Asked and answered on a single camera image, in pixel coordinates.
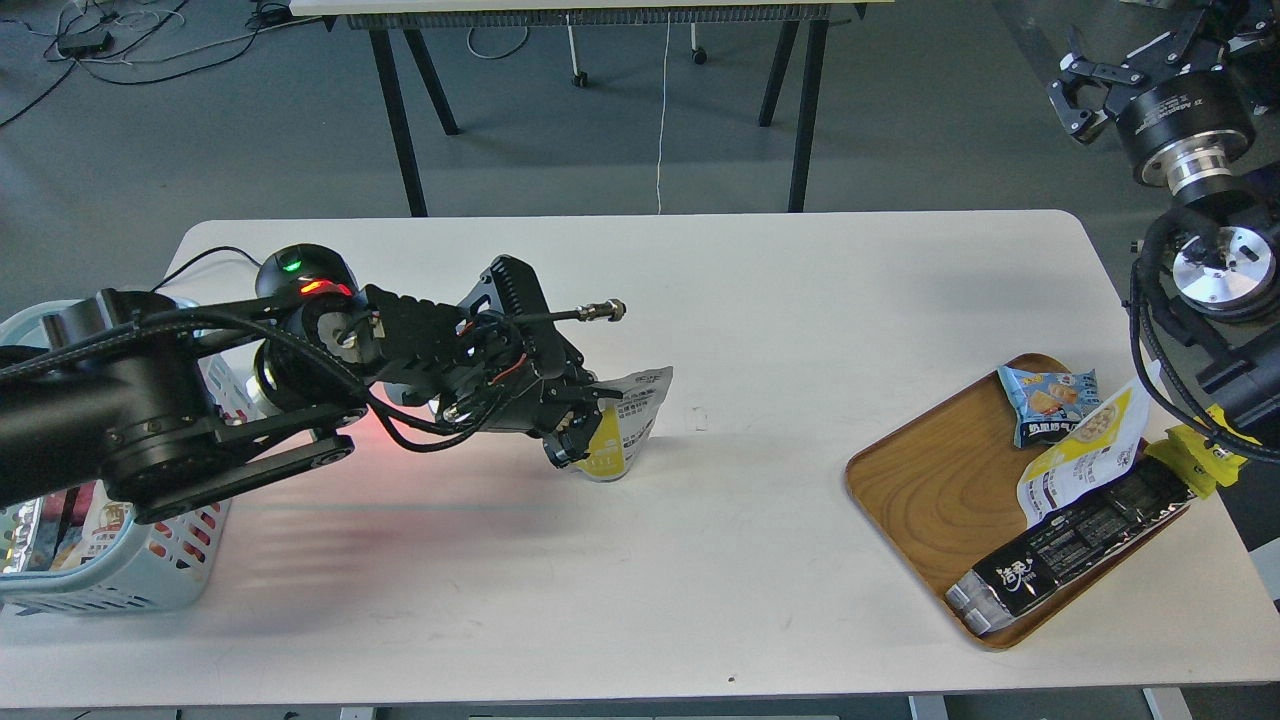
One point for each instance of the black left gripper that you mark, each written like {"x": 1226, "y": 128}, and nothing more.
{"x": 494, "y": 363}

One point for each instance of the black long snack package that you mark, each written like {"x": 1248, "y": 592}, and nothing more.
{"x": 1062, "y": 549}

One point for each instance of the light blue plastic basket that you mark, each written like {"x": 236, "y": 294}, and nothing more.
{"x": 150, "y": 560}

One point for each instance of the snack packets inside basket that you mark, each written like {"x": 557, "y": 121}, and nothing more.
{"x": 60, "y": 531}

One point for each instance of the yellow white snack bag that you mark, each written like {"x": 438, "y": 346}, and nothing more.
{"x": 1101, "y": 449}

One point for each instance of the yellow white snack pouch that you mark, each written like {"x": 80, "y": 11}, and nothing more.
{"x": 627, "y": 422}

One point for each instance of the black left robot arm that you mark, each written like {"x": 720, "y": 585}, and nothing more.
{"x": 292, "y": 353}

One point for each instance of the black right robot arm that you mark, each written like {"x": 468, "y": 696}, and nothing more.
{"x": 1205, "y": 275}

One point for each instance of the yellow cartoon snack packet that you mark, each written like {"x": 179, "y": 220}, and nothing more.
{"x": 1199, "y": 462}

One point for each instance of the black background table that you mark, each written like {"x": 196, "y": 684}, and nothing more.
{"x": 378, "y": 19}

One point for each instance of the wooden tray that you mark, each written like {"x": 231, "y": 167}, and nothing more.
{"x": 942, "y": 491}

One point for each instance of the blue snack packet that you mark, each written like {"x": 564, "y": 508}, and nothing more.
{"x": 1048, "y": 405}

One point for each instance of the black barcode scanner red window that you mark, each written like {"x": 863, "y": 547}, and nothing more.
{"x": 304, "y": 269}

